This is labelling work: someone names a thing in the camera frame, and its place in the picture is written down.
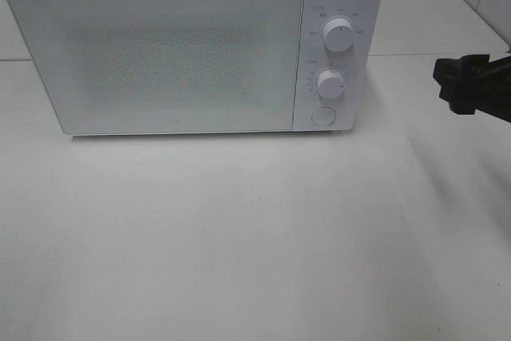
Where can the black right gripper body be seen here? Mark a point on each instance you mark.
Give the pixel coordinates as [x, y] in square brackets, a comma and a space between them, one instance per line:
[485, 86]

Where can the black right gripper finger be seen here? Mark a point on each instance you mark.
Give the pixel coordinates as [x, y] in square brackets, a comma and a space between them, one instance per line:
[458, 102]
[450, 70]

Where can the white microwave knob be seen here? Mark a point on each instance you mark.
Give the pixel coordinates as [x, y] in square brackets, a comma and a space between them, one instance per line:
[330, 84]
[338, 34]

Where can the round white door button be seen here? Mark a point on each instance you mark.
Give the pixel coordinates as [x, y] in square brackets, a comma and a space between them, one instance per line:
[324, 116]

